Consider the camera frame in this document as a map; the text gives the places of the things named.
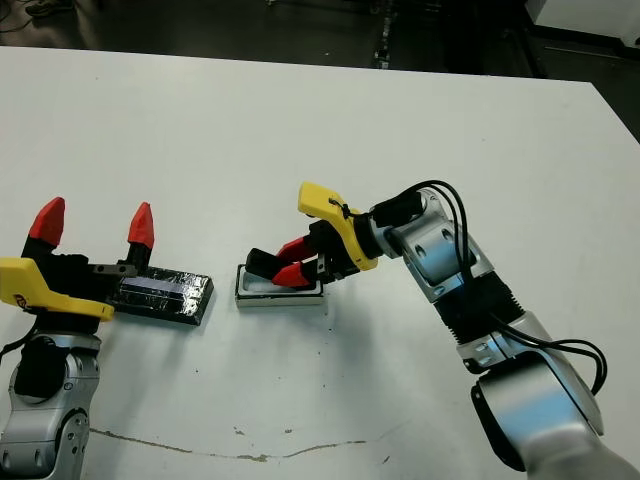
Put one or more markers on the left gripper yellow bracket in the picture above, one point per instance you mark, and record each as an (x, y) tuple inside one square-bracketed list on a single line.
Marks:
[(70, 275)]

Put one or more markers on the right gripper yellow bracket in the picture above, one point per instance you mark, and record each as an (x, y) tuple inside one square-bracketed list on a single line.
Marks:
[(345, 240)]

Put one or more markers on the slim black camera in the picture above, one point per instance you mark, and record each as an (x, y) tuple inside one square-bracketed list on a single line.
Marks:
[(260, 262)]

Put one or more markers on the shiny black box lid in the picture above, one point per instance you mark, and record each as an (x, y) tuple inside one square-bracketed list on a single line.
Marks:
[(165, 295)]

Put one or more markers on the black box base white lining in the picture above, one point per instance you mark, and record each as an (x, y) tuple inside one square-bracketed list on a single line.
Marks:
[(280, 300)]

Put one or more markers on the pair of shoes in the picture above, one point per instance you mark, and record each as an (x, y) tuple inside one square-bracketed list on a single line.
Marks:
[(42, 7)]

